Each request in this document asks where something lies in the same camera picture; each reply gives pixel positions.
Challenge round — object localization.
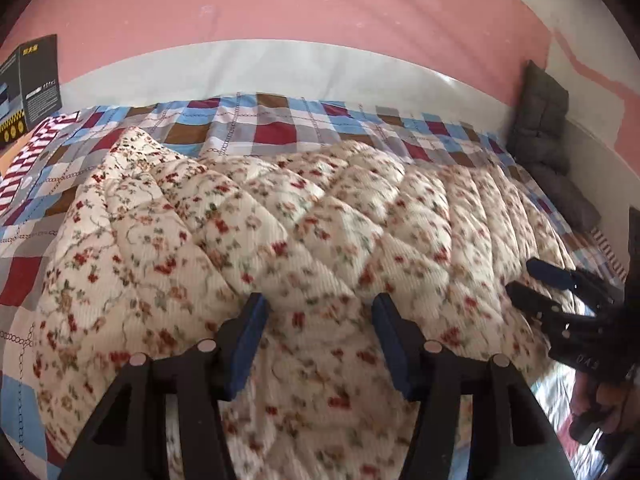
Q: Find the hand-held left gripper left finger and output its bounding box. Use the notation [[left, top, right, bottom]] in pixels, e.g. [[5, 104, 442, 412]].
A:
[[59, 292, 271, 480]]

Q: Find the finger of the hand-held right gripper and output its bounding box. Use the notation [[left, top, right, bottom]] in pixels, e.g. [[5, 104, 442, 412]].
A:
[[505, 281, 598, 333], [525, 257, 623, 308]]

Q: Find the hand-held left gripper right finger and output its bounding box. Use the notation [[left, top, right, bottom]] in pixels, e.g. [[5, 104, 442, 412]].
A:
[[371, 292, 576, 480]]

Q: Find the floral quilted jacket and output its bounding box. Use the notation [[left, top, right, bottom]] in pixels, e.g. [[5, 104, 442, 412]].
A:
[[32, 127, 581, 480]]

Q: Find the dark grey pillow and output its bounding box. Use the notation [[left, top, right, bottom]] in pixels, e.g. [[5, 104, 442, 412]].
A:
[[529, 161, 602, 232]]

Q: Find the grey tufted cushion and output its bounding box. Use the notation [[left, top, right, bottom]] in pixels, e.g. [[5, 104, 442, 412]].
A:
[[509, 59, 571, 172]]

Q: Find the plaid bed sheet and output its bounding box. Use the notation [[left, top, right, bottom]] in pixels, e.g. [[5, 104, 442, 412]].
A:
[[0, 91, 640, 480]]

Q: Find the black printed box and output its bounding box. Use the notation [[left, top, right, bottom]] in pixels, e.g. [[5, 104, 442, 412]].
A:
[[0, 34, 63, 150]]

